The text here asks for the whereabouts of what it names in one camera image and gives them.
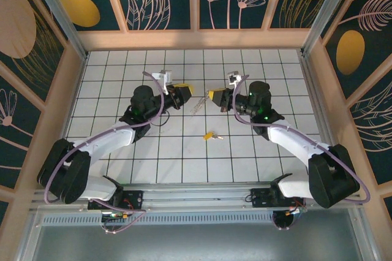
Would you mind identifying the silver keyring plate with rings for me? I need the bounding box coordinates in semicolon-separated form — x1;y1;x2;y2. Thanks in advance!
189;94;212;116

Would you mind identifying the yellow-capped key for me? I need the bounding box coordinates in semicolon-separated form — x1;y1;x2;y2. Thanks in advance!
203;131;224;141

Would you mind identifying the grey metal sheet panel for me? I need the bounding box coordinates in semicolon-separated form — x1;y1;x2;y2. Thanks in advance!
18;208;377;261

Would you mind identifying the aluminium side rail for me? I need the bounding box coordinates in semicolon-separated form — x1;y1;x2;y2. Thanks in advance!
298;51;337;167

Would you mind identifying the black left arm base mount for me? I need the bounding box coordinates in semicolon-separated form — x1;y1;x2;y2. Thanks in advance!
87;189;145;211

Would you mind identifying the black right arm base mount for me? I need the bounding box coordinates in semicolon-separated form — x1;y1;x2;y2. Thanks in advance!
249;187;307;210

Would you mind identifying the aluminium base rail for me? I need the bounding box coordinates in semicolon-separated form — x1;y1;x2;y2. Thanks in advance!
30;181;365;213

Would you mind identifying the aluminium frame post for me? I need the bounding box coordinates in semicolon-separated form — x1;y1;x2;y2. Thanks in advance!
24;0;90;63
301;0;358;56

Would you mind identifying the slotted grey cable duct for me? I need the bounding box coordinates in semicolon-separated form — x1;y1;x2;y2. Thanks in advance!
39;213;307;227

